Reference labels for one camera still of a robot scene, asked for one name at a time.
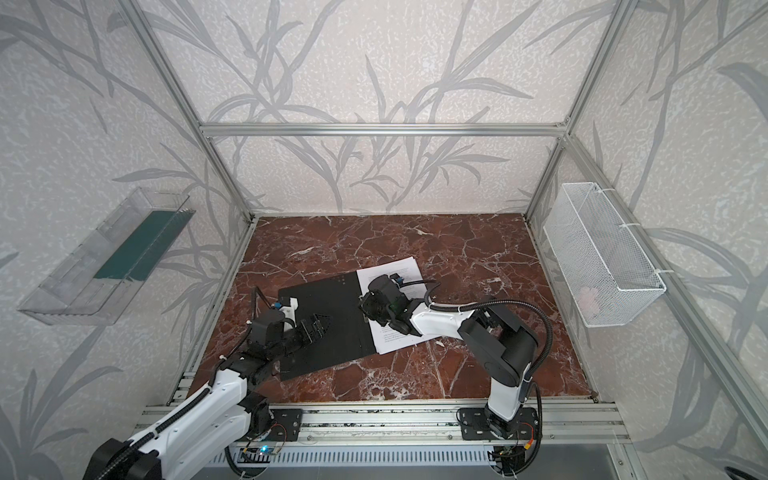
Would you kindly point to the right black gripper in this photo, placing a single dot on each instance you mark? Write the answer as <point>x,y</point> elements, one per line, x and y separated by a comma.
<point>372,303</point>

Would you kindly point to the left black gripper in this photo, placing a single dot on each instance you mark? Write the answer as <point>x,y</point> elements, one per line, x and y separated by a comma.
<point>302,330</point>

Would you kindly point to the beige black ring binder folder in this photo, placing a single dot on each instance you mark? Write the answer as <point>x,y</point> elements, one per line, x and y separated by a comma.
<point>347,336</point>

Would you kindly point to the printed sheet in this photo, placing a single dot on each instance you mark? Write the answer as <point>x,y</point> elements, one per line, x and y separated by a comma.
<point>385,339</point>

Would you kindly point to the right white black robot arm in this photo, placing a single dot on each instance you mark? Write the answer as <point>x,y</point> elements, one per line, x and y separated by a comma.
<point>509,338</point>

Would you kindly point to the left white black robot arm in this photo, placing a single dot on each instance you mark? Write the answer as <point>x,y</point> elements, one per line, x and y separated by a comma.
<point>226,408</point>

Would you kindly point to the green circuit board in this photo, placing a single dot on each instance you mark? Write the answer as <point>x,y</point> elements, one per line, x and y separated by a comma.
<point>258,454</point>

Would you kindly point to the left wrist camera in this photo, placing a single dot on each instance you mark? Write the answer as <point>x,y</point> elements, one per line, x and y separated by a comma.
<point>288,309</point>

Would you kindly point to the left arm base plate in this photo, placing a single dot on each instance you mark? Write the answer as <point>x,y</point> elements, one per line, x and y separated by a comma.
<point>284,427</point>

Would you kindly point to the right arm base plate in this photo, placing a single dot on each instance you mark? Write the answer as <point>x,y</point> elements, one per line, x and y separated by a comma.
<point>482,424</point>

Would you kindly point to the aluminium front rail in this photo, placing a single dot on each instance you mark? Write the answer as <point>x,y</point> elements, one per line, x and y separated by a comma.
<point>566,420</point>

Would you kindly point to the white wire mesh basket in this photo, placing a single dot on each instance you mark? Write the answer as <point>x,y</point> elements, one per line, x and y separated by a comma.
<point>608,274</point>

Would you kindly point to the clear acrylic wall tray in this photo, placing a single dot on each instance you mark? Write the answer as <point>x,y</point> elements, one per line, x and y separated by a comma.
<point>95,283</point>

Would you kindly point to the aluminium cage frame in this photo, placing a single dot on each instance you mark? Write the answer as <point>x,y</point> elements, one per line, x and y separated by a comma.
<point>741,390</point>

